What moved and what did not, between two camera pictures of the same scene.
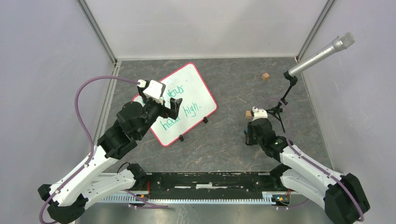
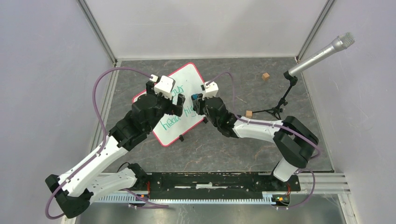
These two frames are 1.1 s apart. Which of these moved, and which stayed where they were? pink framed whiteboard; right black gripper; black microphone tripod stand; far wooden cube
Moved: right black gripper
Stayed: pink framed whiteboard; black microphone tripod stand; far wooden cube
